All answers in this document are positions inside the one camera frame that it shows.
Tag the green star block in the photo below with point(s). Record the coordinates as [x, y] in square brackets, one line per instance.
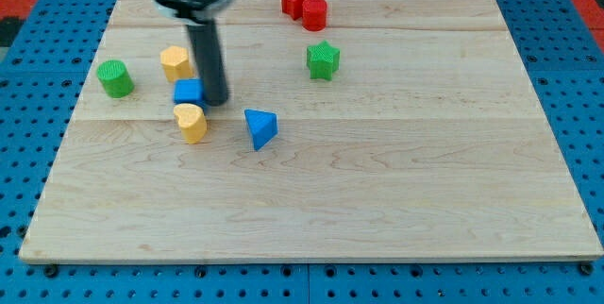
[323, 60]

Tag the blue triangle block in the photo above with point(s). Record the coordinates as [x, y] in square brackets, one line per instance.
[262, 127]

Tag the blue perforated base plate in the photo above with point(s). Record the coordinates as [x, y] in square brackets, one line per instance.
[41, 77]

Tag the yellow heart block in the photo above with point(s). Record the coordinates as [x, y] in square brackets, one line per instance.
[191, 121]

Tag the red cylinder block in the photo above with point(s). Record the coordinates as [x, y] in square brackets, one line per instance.
[314, 14]

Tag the light wooden board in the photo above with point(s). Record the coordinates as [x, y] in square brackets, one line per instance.
[429, 144]

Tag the blue cube block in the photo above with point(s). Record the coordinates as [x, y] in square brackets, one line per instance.
[189, 91]

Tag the yellow hexagon block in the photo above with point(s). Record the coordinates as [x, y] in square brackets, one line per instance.
[175, 62]

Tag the green cylinder block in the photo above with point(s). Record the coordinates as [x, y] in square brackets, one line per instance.
[114, 78]

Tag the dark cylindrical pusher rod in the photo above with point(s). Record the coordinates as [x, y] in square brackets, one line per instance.
[207, 49]

